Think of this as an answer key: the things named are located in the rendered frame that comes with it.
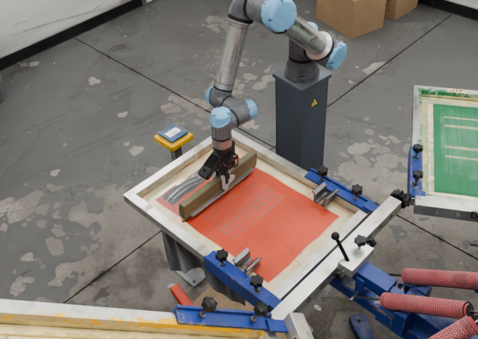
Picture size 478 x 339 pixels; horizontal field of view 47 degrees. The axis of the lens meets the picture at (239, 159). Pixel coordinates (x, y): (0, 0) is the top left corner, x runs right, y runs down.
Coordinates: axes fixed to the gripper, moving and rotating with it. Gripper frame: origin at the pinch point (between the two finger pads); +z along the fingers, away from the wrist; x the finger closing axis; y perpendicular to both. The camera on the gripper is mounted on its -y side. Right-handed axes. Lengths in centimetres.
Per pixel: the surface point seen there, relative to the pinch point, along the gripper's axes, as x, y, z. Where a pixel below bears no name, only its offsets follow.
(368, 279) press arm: -70, -2, -6
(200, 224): -5.7, -16.4, 5.2
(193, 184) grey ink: 12.3, -3.2, 4.8
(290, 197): -22.3, 17.2, 3.8
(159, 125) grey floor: 159, 88, 102
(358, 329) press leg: -52, 41, 93
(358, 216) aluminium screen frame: -50, 23, -1
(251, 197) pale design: -10.3, 7.3, 4.4
